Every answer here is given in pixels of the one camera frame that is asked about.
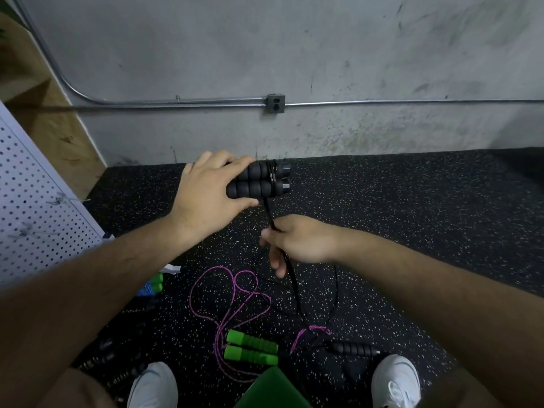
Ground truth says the white left shoe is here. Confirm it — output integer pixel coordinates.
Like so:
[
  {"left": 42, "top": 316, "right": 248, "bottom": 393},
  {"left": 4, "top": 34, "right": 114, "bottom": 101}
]
[{"left": 127, "top": 362, "right": 180, "bottom": 408}]

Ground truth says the person's left hand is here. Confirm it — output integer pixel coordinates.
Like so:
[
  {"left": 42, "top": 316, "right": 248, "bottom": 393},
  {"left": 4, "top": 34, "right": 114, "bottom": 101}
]
[{"left": 167, "top": 150, "right": 258, "bottom": 245}]

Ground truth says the grey electrical junction box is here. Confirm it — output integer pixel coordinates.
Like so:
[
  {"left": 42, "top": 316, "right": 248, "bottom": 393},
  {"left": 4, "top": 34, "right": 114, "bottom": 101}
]
[{"left": 264, "top": 93, "right": 287, "bottom": 114}]

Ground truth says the white shoe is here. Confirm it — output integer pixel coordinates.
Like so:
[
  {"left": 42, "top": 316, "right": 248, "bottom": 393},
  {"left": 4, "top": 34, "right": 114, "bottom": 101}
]
[
  {"left": 371, "top": 354, "right": 423, "bottom": 408},
  {"left": 127, "top": 362, "right": 180, "bottom": 408}
]

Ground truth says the person's left forearm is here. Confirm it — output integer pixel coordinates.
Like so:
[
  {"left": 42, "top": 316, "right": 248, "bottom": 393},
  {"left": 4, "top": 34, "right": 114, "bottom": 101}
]
[{"left": 0, "top": 212, "right": 192, "bottom": 408}]

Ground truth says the person's right forearm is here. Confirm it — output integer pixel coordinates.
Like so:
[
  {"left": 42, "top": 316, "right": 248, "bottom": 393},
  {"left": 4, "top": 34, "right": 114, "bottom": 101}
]
[{"left": 333, "top": 232, "right": 544, "bottom": 408}]

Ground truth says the white pegboard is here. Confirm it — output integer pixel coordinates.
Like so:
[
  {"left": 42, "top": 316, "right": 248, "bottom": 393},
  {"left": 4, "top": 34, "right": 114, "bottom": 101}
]
[{"left": 0, "top": 101, "right": 107, "bottom": 286}]

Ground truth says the black foam-handled jump rope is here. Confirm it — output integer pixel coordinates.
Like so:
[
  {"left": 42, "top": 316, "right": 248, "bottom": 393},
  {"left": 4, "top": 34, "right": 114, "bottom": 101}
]
[
  {"left": 76, "top": 335, "right": 150, "bottom": 389},
  {"left": 226, "top": 159, "right": 343, "bottom": 320}
]

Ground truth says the pile of jump ropes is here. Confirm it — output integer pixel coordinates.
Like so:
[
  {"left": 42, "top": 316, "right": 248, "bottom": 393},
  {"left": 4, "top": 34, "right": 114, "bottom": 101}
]
[{"left": 189, "top": 266, "right": 384, "bottom": 383}]

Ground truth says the metal conduit pipe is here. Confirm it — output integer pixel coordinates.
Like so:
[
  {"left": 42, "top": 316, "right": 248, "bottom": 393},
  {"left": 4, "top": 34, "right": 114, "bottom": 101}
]
[{"left": 12, "top": 0, "right": 544, "bottom": 109}]

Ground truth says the blue green-handled jump rope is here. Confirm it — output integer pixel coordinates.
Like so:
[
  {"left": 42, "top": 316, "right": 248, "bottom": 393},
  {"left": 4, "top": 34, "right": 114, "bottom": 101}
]
[{"left": 138, "top": 273, "right": 165, "bottom": 296}]

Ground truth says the person's right hand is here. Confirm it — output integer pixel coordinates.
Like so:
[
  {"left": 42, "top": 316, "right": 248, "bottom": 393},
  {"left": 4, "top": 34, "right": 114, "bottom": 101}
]
[{"left": 259, "top": 214, "right": 345, "bottom": 279}]

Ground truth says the white right shoe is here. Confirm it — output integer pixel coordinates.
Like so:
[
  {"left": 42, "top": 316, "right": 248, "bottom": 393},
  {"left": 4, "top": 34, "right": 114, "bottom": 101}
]
[{"left": 371, "top": 354, "right": 423, "bottom": 408}]

